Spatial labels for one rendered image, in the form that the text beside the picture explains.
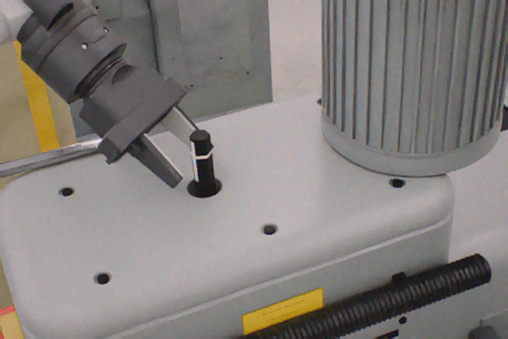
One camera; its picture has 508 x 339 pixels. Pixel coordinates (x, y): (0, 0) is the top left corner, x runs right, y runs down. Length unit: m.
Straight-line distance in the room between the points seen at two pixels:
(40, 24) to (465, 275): 0.51
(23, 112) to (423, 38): 2.13
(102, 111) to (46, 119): 2.00
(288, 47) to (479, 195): 3.82
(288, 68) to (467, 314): 3.68
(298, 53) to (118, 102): 3.98
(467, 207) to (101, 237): 0.46
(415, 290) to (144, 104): 0.34
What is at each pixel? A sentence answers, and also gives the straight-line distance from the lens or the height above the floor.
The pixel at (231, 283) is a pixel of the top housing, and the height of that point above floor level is 1.87.
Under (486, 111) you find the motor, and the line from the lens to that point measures 0.95.
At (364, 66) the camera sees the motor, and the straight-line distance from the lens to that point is 0.89.
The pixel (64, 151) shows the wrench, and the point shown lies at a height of 1.90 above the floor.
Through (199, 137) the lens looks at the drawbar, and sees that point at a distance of 0.90.
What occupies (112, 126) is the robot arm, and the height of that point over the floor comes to 1.97.
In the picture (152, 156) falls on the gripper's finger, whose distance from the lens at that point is 0.91.
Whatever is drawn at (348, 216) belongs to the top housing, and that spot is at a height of 1.89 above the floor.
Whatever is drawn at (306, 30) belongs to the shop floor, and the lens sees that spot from 5.07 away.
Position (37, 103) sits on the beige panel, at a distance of 2.86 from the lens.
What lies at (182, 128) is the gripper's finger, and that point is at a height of 1.94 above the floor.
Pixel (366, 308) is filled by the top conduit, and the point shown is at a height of 1.80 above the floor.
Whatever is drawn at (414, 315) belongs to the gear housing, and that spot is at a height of 1.71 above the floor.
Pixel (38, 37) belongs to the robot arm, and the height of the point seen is 2.05.
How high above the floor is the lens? 2.48
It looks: 38 degrees down
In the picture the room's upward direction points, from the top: 4 degrees counter-clockwise
